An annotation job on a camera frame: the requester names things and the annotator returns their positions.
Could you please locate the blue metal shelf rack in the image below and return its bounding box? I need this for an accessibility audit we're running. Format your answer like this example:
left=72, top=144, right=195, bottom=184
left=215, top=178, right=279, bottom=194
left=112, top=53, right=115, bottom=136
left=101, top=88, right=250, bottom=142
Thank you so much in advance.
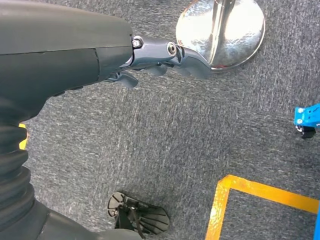
left=294, top=103, right=320, bottom=240

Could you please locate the yellow floor tape square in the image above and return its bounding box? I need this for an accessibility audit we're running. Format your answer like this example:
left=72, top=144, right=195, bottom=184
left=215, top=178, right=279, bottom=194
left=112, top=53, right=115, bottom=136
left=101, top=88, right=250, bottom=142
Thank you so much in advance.
left=205, top=174, right=320, bottom=240

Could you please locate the black robot foot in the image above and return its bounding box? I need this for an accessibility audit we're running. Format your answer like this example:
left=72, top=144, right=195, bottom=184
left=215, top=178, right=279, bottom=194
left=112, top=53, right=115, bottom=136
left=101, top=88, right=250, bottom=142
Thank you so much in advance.
left=107, top=192, right=171, bottom=240

